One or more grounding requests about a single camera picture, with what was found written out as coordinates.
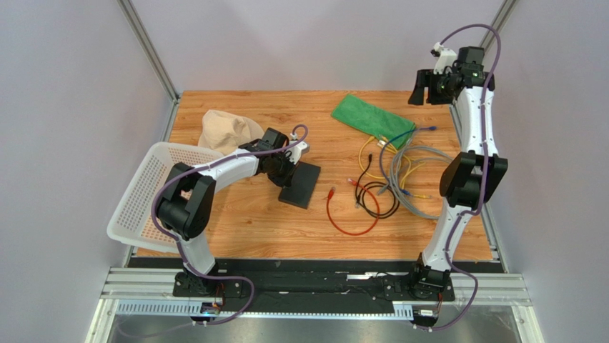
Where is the black network switch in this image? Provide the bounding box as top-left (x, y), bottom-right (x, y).
top-left (278, 162), bottom-right (321, 209)

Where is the black ethernet cable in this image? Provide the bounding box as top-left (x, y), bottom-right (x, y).
top-left (354, 153), bottom-right (400, 220)

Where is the grey ethernet cable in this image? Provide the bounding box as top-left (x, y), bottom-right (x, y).
top-left (378, 139), bottom-right (453, 220)

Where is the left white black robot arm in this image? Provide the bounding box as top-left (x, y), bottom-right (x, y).
top-left (151, 128), bottom-right (310, 294)

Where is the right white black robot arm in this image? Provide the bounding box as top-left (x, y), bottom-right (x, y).
top-left (407, 43), bottom-right (508, 299)

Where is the beige cloth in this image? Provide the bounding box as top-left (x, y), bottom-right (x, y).
top-left (198, 109), bottom-right (264, 155)

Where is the green cloth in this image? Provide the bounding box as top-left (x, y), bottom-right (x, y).
top-left (331, 94), bottom-right (417, 148)

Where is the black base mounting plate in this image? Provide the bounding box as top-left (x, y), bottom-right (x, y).
top-left (172, 259), bottom-right (455, 314)

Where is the white plastic basket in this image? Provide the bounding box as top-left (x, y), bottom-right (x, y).
top-left (107, 142), bottom-right (223, 254)

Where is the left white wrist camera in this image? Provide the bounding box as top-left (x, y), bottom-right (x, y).
top-left (284, 134), bottom-right (310, 164)

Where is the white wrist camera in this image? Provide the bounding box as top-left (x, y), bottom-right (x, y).
top-left (284, 134), bottom-right (310, 164)
top-left (430, 42), bottom-right (457, 74)

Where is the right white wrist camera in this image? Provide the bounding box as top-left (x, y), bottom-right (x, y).
top-left (430, 42), bottom-right (457, 74)

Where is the aluminium frame rail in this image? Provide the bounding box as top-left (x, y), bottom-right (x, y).
top-left (86, 268), bottom-right (544, 342)

